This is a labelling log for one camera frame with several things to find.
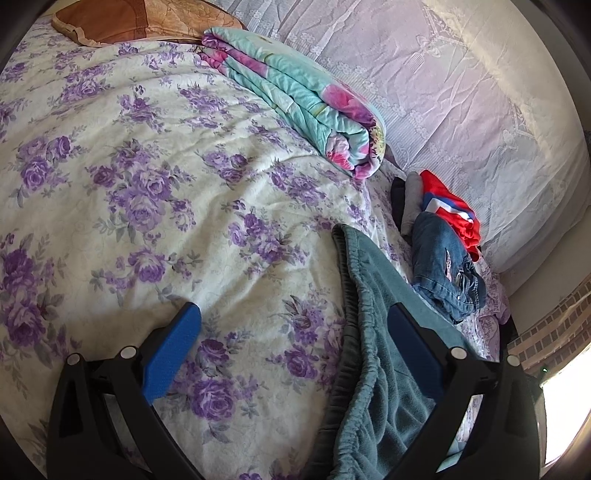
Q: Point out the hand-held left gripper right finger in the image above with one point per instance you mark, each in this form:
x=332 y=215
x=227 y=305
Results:
x=415 y=353

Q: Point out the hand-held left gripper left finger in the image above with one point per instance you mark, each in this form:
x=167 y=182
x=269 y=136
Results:
x=171 y=350

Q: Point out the teal fleece pants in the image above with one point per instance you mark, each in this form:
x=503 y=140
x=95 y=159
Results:
x=369 y=286

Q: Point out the blue denim jeans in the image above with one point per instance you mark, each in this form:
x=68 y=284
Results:
x=438 y=249

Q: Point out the brick building outside window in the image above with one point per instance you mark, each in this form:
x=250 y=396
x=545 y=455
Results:
x=549 y=327

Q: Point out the grey garment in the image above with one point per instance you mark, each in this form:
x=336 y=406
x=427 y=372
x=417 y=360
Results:
x=412 y=203

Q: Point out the red garment with striped trim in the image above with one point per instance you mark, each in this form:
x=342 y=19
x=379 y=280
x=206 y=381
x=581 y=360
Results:
x=457 y=207

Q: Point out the dark garment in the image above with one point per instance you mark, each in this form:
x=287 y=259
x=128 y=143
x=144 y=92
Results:
x=398 y=194

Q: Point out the purple floral bedsheet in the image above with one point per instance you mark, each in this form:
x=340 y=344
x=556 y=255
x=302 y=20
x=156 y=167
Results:
x=138 y=138

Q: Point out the folded teal pink floral quilt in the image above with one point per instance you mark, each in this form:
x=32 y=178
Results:
x=295 y=87

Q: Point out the brown patterned pillow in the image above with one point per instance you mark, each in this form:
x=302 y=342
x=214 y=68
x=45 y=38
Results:
x=115 y=21

